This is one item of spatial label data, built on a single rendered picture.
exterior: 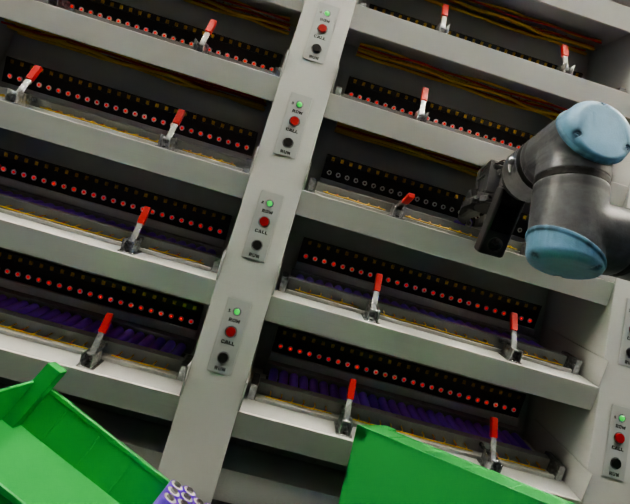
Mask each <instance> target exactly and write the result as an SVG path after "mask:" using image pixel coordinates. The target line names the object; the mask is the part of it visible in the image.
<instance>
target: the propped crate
mask: <svg viewBox="0 0 630 504"><path fill-rule="evenodd" d="M66 372H67V371H66V370H65V369H64V368H63V367H62V366H60V365H59V364H58V363H56V362H50V363H47V364H46V365H45V366H44V368H43V369H42V370H41V371H40V372H39V373H38V374H37V376H36V377H35V378H34V379H33V380H32V381H29V382H25V383H21V384H17V385H13V386H9V387H6V388H2V389H0V504H153V503H154V501H155V500H156V499H157V498H158V496H159V495H160V494H161V492H162V491H163V490H164V488H165V487H166V486H167V484H168V483H169V482H170V480H169V479H168V478H166V477H165V476H164V475H163V474H161V473H160V472H159V471H158V470H156V469H155V468H154V467H153V466H151V465H150V464H149V463H147V462H146V461H145V460H144V459H142V458H141V457H140V456H139V455H137V454H136V453H135V452H134V451H132V450H131V449H130V448H128V447H127V446H126V445H125V444H123V443H122V442H121V441H120V440H118V439H117V438H116V437H115V436H113V435H112V434H111V433H110V432H108V431H107V430H106V429H104V428H103V427H102V426H101V425H99V424H98V423H97V422H96V421H94V420H93V419H92V418H91V417H89V416H88V415H87V414H85V413H84V412H83V411H82V410H80V409H79V408H78V407H77V406H75V405H74V404H73V403H72V402H70V401H69V400H68V399H66V398H65V397H64V396H63V395H61V394H60V393H59V392H58V391H56V390H55V389H53V388H54V386H55V385H56V384H57V383H58V382H59V381H60V379H61V378H62V377H63V376H64V375H65V374H66Z"/></svg>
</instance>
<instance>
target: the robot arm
mask: <svg viewBox="0 0 630 504"><path fill-rule="evenodd" d="M629 152H630V125H629V123H628V121H627V120H626V119H625V117H624V116H623V115H622V114H621V113H620V112H619V111H618V110H616V109H615V108H613V107H612V106H610V105H608V104H605V103H603V102H598V101H584V102H580V103H577V104H575V105H574V106H572V107H571V108H570V109H568V110H565V111H563V112H561V113H560V114H559V115H558V116H557V118H556V119H555V120H554V121H552V122H551V123H550V124H549V125H547V126H546V127H545V128H543V129H542V130H541V131H540V132H538V133H537V134H536V135H535V136H533V137H532V138H531V139H529V140H528V141H527V142H526V143H525V144H523V145H522V146H521V147H519V148H518V149H517V150H515V151H514V152H513V153H512V154H511V155H510V156H508V157H507V159H506V160H501V161H496V160H492V159H491V160H490V161H489V162H488V163H487V164H485V165H484V166H483V167H482V168H481V169H479V170H478V173H477V178H476V184H475V189H474V190H476V191H478V192H477V195H475V196H473V191H472V190H469V191H468V192H467V194H466V197H465V200H464V201H463V202H462V204H461V208H460V210H459V214H458V220H459V222H461V223H462V224H466V222H467V221H470V219H471V218H473V217H478V216H479V215H480V213H482V214H484V215H483V216H480V218H478V219H474V220H473V221H472V222H473V223H472V226H473V227H482V228H481V230H480V233H479V235H478V238H477V241H476V243H475V246H474V248H475V250H477V251H478V252H480V253H483V254H487V255H491V256H494V257H498V258H501V257H503V255H504V253H505V250H506V248H507V246H508V243H509V241H510V238H511V236H512V233H513V231H514V229H515V226H516V224H517V221H518V219H519V216H520V214H521V212H522V209H523V207H524V204H525V202H528V203H531V205H530V213H529V221H528V229H527V231H526V233H525V241H526V251H525V255H526V259H527V261H528V263H529V264H530V265H531V266H532V267H534V268H535V269H537V270H539V271H541V272H543V273H546V274H549V275H552V276H561V277H562V278H567V279H577V280H584V279H593V278H596V277H599V276H600V275H606V276H607V275H608V276H612V277H616V278H619V279H623V280H627V281H630V209H629V208H624V207H621V206H617V205H613V204H611V203H610V196H611V182H612V168H613V164H617V163H619V162H621V161H622V160H623V159H624V158H625V157H626V156H627V155H628V153H629ZM503 161H505V162H503ZM501 165H503V166H501ZM484 168H485V169H484ZM483 169H484V170H483ZM482 170H483V171H482Z"/></svg>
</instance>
